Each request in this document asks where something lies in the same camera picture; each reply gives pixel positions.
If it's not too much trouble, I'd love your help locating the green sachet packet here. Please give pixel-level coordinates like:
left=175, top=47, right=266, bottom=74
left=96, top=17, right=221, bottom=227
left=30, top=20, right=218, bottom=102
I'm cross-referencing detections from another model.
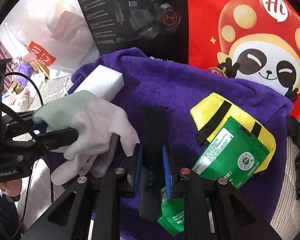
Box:
left=158, top=116, right=270, bottom=237

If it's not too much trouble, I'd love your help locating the red panda shopping bag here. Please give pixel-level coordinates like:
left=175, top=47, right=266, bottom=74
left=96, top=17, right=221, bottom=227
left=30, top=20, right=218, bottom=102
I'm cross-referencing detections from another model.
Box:
left=187, top=0, right=300, bottom=118

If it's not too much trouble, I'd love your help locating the yellow mini duffel pouch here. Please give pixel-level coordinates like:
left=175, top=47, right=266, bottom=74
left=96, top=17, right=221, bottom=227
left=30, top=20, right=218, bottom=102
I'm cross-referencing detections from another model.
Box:
left=190, top=93, right=276, bottom=173

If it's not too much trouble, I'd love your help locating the black headset box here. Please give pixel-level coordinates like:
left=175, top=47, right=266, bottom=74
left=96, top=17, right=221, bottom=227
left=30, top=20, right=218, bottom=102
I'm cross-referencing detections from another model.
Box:
left=78, top=0, right=189, bottom=63

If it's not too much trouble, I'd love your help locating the purple plush toy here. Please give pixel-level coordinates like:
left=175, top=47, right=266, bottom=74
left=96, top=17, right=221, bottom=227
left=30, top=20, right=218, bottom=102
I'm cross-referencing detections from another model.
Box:
left=15, top=61, right=34, bottom=88

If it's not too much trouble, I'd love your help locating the person's left hand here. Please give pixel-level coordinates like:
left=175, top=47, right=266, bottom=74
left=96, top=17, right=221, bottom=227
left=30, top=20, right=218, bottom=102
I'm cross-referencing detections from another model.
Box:
left=0, top=179, right=22, bottom=197

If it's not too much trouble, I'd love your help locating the white fabric glove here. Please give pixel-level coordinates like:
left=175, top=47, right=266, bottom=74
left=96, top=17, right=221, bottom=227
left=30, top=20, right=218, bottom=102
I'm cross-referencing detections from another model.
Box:
left=32, top=90, right=140, bottom=185

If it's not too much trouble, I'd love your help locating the white plastic shopping bag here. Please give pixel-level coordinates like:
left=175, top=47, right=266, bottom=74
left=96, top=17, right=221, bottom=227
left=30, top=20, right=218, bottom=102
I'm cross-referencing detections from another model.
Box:
left=0, top=0, right=100, bottom=74

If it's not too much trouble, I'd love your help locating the clear packet with snacks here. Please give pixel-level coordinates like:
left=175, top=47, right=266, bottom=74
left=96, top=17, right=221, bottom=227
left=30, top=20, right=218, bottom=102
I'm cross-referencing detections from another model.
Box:
left=77, top=133, right=120, bottom=178

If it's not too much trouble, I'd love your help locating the white sponge block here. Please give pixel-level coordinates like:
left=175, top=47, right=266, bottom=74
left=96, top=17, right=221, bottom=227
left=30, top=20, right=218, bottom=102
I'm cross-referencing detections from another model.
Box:
left=74, top=64, right=125, bottom=102

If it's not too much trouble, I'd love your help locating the black cable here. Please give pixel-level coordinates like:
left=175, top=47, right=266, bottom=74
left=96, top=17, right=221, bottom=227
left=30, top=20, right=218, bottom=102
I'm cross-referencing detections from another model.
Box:
left=0, top=71, right=55, bottom=238

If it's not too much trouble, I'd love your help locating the purple fleece towel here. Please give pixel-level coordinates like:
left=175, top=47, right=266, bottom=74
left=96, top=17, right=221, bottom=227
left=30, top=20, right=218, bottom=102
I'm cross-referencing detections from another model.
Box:
left=43, top=47, right=294, bottom=240

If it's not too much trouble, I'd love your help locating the black watch strap long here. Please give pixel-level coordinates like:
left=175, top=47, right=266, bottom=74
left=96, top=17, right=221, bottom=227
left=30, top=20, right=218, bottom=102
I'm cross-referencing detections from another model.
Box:
left=139, top=106, right=167, bottom=222

